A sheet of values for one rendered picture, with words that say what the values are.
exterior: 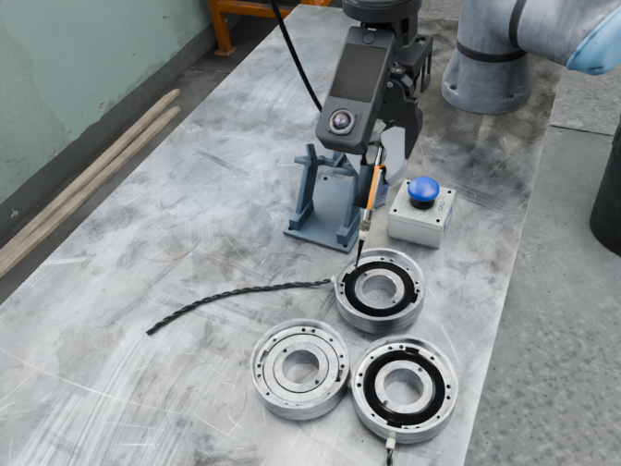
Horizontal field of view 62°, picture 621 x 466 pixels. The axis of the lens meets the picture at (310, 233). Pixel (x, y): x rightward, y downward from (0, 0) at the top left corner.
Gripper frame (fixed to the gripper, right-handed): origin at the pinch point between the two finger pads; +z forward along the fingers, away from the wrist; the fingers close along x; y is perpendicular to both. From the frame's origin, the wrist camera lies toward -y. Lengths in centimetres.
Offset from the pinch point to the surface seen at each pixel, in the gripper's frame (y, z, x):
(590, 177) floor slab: 125, 94, -31
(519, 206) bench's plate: 15.0, 13.2, -15.2
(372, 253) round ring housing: -3.2, 9.6, -0.9
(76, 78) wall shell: 78, 61, 161
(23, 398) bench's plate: -35.3, 12.8, 28.4
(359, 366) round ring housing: -17.8, 9.8, -5.4
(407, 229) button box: 3.2, 10.7, -3.2
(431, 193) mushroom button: 5.6, 5.9, -5.1
